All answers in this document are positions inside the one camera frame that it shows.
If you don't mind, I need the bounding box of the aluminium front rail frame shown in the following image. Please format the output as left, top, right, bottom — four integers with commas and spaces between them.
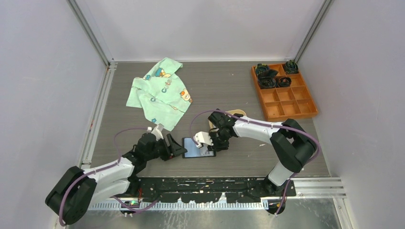
59, 177, 347, 212

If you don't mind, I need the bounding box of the orange compartment organizer box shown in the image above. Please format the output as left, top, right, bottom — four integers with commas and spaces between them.
251, 63, 319, 122

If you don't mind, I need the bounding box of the dark rolled belt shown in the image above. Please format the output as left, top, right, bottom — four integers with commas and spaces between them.
255, 63, 278, 78
258, 76, 277, 89
277, 77, 292, 88
282, 60, 299, 75

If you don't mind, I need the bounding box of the beige oval tray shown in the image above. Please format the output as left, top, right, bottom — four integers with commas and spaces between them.
208, 109, 246, 129

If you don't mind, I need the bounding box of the dark rolled belt front right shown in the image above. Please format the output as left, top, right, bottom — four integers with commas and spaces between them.
277, 77, 292, 88

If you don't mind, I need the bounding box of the dark rolled belt back left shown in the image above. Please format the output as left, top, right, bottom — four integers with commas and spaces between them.
255, 63, 278, 78

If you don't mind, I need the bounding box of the dark rolled belt back right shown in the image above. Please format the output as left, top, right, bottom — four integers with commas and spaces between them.
282, 60, 299, 75

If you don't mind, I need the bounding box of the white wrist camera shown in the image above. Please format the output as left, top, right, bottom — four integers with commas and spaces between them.
150, 124, 164, 141
192, 131, 213, 148

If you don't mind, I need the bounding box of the green cartoon print cloth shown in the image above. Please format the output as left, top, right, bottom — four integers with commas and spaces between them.
126, 57, 193, 131

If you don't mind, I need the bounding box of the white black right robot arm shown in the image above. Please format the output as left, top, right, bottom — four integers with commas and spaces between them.
208, 111, 320, 196

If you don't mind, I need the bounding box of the dark rolled belt front left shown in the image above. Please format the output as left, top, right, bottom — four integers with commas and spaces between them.
258, 76, 277, 89

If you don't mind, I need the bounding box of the silver VIP credit card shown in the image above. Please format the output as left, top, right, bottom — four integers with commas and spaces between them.
200, 146, 215, 157

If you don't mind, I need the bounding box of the black leather card holder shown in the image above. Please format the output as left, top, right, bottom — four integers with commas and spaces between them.
182, 137, 201, 159

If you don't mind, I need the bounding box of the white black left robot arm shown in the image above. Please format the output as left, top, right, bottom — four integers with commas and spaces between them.
45, 133, 187, 225

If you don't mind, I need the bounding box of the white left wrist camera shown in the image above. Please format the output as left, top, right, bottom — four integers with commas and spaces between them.
150, 124, 164, 141

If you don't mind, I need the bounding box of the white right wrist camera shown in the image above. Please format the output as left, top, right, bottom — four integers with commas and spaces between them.
192, 131, 213, 148

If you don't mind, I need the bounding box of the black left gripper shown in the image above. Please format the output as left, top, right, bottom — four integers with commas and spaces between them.
145, 134, 186, 161

